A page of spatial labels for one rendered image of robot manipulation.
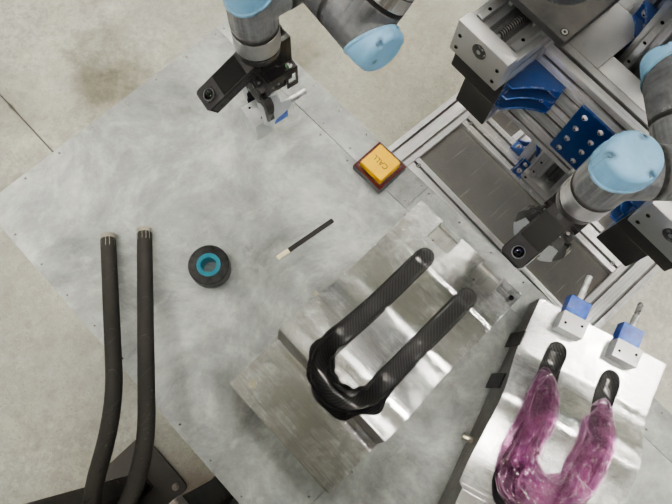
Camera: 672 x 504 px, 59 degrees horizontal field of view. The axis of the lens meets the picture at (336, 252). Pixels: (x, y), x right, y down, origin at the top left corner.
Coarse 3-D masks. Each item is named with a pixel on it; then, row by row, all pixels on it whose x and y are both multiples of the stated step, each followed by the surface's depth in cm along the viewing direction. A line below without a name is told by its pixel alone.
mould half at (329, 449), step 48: (384, 240) 113; (336, 288) 108; (432, 288) 110; (480, 288) 110; (288, 336) 102; (384, 336) 106; (480, 336) 108; (240, 384) 107; (288, 384) 107; (432, 384) 104; (288, 432) 105; (336, 432) 105; (384, 432) 98; (336, 480) 103
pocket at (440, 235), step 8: (440, 224) 114; (432, 232) 116; (440, 232) 116; (448, 232) 115; (432, 240) 116; (440, 240) 115; (448, 240) 116; (456, 240) 114; (440, 248) 115; (448, 248) 115
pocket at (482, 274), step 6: (480, 264) 113; (474, 270) 114; (480, 270) 114; (486, 270) 113; (474, 276) 114; (480, 276) 114; (486, 276) 114; (492, 276) 113; (480, 282) 113; (486, 282) 113; (492, 282) 113; (498, 282) 113; (486, 288) 113; (492, 288) 113
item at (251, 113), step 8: (304, 88) 116; (296, 96) 115; (248, 104) 112; (256, 104) 112; (248, 112) 111; (256, 112) 111; (248, 120) 112; (256, 120) 111; (280, 120) 115; (256, 128) 111; (264, 128) 113; (272, 128) 115; (256, 136) 114
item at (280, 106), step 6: (270, 96) 104; (276, 96) 105; (258, 102) 105; (276, 102) 106; (282, 102) 107; (288, 102) 108; (276, 108) 107; (282, 108) 108; (288, 108) 109; (264, 114) 106; (276, 114) 108; (264, 120) 109; (270, 126) 111
